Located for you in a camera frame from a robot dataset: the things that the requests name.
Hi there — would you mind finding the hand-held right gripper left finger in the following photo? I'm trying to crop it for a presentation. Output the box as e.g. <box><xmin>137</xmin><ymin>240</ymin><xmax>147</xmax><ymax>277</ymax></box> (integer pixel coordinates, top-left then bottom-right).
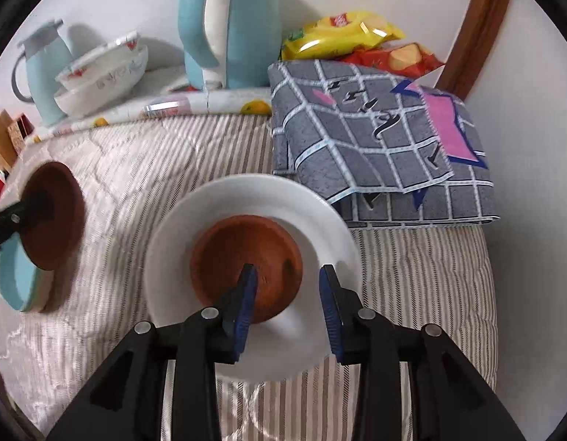
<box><xmin>45</xmin><ymin>264</ymin><xmax>259</xmax><ymax>441</ymax></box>

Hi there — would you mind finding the large white bowl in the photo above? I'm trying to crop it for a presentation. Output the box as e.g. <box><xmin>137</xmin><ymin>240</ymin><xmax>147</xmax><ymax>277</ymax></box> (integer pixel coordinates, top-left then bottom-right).
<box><xmin>53</xmin><ymin>45</ymin><xmax>149</xmax><ymax>118</ymax></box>

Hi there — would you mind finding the small brown bowl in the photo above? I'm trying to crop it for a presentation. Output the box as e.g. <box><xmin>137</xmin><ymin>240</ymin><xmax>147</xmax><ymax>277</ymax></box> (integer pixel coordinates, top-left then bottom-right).
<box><xmin>21</xmin><ymin>162</ymin><xmax>86</xmax><ymax>271</ymax></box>
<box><xmin>190</xmin><ymin>215</ymin><xmax>304</xmax><ymax>325</ymax></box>

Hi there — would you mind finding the yellow snack bag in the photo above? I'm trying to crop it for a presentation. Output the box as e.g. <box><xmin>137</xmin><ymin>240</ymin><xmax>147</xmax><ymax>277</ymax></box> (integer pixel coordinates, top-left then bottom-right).
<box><xmin>281</xmin><ymin>11</ymin><xmax>406</xmax><ymax>61</ymax></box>

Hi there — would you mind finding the striped quilt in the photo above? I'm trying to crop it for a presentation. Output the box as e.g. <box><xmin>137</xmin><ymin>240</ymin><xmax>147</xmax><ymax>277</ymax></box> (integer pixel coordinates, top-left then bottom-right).
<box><xmin>0</xmin><ymin>112</ymin><xmax>500</xmax><ymax>441</ymax></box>

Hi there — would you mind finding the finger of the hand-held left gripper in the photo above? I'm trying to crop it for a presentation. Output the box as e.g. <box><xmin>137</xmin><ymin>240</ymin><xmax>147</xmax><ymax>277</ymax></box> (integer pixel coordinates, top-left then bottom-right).
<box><xmin>0</xmin><ymin>190</ymin><xmax>55</xmax><ymax>258</ymax></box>

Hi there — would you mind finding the brown wooden door frame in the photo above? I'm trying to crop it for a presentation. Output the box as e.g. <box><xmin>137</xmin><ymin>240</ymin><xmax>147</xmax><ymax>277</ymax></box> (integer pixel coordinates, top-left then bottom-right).
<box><xmin>437</xmin><ymin>0</ymin><xmax>516</xmax><ymax>102</ymax></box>

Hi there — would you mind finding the grey checked cloth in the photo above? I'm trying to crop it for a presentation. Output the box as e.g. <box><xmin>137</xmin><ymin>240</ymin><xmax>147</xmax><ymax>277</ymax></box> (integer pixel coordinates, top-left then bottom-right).
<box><xmin>267</xmin><ymin>59</ymin><xmax>501</xmax><ymax>229</ymax></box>

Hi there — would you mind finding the red snack bag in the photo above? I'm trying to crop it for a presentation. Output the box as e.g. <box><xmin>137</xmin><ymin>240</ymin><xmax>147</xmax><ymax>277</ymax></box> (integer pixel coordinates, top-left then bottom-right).
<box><xmin>343</xmin><ymin>42</ymin><xmax>446</xmax><ymax>79</ymax></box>

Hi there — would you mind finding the rolled printed table cover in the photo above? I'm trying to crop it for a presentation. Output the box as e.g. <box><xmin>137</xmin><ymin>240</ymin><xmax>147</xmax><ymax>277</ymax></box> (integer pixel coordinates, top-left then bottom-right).
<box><xmin>26</xmin><ymin>87</ymin><xmax>272</xmax><ymax>145</ymax></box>

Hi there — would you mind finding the patterned brown box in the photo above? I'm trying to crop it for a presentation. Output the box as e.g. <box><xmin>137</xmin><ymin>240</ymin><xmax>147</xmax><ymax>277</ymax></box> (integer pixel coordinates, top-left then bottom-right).
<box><xmin>8</xmin><ymin>112</ymin><xmax>33</xmax><ymax>154</ymax></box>

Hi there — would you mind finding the blue square plate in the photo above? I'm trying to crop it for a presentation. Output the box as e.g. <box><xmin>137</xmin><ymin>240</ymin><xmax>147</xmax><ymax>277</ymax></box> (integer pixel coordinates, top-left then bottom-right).
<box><xmin>0</xmin><ymin>234</ymin><xmax>43</xmax><ymax>312</ymax></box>

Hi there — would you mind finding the light blue thermos jug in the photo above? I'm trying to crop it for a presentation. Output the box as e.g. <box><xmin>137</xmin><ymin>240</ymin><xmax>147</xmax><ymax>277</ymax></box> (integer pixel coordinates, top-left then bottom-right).
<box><xmin>12</xmin><ymin>19</ymin><xmax>75</xmax><ymax>126</ymax></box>

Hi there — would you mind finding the light blue electric kettle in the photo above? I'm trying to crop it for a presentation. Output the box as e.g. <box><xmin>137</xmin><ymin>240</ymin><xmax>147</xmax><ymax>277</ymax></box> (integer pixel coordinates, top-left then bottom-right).
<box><xmin>178</xmin><ymin>0</ymin><xmax>282</xmax><ymax>92</ymax></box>

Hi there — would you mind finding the plain white bowl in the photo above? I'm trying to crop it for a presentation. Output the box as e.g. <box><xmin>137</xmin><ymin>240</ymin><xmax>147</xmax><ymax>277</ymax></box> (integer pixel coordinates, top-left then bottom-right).
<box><xmin>143</xmin><ymin>175</ymin><xmax>362</xmax><ymax>384</ymax></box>

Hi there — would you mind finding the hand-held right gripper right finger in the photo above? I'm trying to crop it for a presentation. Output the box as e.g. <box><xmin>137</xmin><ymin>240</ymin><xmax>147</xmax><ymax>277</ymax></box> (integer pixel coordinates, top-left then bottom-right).
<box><xmin>319</xmin><ymin>264</ymin><xmax>527</xmax><ymax>441</ymax></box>

